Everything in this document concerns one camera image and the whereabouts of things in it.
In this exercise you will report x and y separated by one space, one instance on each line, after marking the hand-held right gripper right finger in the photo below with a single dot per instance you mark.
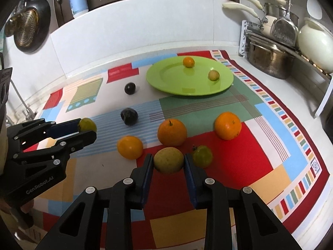
190 182

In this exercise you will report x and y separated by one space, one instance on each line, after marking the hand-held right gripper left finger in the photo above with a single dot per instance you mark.
147 179

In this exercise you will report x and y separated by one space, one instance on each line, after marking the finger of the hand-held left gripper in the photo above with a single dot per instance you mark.
66 127
78 139

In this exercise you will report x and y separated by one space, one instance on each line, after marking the green round fruit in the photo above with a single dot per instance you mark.
89 124

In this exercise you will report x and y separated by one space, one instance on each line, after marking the green fruit with stem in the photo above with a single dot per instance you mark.
203 157

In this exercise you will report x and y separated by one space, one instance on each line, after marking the large yellow-green fruit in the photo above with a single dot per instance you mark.
168 160

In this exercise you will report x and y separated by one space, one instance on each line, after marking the large orange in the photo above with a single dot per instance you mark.
172 133
228 126
130 147

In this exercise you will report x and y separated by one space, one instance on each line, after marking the dark plum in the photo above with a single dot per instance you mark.
129 88
129 116

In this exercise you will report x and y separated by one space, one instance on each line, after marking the green plate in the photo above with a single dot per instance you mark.
182 82

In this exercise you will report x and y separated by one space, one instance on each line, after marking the person's left forearm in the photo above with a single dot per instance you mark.
2 151

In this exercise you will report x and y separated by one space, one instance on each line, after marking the person's left hand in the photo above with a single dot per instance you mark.
27 206

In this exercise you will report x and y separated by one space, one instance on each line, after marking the metal faucet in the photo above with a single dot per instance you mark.
27 112

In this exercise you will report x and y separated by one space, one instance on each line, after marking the colourful patchwork cloth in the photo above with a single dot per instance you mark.
234 158

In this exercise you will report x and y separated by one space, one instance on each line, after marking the black hanging pan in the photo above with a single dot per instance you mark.
43 23

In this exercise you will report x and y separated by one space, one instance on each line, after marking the small yellow-green fruit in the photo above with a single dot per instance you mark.
213 75

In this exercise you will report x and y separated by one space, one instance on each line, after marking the brass strainer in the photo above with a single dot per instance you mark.
22 24

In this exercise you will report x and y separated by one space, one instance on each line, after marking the small orange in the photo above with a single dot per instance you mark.
188 62

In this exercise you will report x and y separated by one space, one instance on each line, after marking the large steel pot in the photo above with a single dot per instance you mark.
270 60

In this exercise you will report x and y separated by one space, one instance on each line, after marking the metal dish rack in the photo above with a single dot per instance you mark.
324 96

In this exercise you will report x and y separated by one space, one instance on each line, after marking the wooden bead trivet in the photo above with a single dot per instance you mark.
312 62

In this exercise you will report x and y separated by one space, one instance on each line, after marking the steel spatula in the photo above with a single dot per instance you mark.
285 32

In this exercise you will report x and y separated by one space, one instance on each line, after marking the cream ceramic bowl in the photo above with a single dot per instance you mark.
316 44

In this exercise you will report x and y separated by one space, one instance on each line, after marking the steel pot with lid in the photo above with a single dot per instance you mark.
271 9

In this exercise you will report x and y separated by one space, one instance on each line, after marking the white rice paddle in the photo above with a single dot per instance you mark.
314 6

